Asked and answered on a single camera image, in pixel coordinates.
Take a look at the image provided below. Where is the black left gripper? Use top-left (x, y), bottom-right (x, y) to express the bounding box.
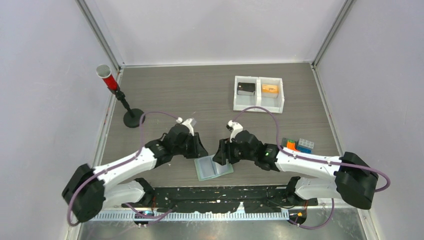
top-left (172, 132), bottom-right (208, 159)

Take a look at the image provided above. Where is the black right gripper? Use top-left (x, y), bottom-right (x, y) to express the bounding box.
top-left (212, 137), bottom-right (256, 166)

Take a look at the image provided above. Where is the green card holder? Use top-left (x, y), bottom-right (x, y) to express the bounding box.
top-left (194, 155), bottom-right (234, 182)

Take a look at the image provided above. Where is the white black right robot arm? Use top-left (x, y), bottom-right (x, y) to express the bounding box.
top-left (212, 130), bottom-right (379, 210)

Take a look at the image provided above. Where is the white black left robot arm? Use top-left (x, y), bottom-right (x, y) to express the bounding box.
top-left (61, 124), bottom-right (209, 223)

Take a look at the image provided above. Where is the white two-compartment bin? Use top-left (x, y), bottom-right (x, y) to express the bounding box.
top-left (233, 75), bottom-right (285, 114)

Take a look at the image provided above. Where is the orange lego brick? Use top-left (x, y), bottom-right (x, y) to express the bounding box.
top-left (286, 139), bottom-right (298, 152)

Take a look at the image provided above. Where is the black box in bin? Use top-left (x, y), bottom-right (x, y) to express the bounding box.
top-left (236, 82), bottom-right (256, 96)

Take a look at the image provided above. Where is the red microphone on stand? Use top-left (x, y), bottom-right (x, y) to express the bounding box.
top-left (96, 64), bottom-right (145, 128)

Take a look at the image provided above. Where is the orange box in bin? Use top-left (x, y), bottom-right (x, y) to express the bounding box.
top-left (261, 84), bottom-right (280, 98)

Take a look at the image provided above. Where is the grey lego brick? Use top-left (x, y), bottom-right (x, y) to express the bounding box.
top-left (297, 138), bottom-right (315, 150)

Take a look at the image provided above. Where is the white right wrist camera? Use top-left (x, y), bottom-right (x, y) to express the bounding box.
top-left (226, 120), bottom-right (244, 143)

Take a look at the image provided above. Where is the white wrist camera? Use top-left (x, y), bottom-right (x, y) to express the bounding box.
top-left (226, 120), bottom-right (244, 143)
top-left (175, 117), bottom-right (197, 136)

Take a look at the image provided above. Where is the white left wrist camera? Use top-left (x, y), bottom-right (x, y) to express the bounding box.
top-left (175, 117), bottom-right (197, 136)

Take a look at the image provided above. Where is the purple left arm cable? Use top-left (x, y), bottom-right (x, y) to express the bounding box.
top-left (66, 110), bottom-right (181, 227)

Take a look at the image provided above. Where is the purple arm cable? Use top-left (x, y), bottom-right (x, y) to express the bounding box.
top-left (231, 105), bottom-right (392, 194)
top-left (66, 110), bottom-right (181, 227)

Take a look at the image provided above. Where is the aluminium front rail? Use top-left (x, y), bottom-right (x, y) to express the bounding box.
top-left (89, 201), bottom-right (319, 224)

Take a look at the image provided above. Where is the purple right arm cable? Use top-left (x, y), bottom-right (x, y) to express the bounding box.
top-left (231, 105), bottom-right (392, 194)

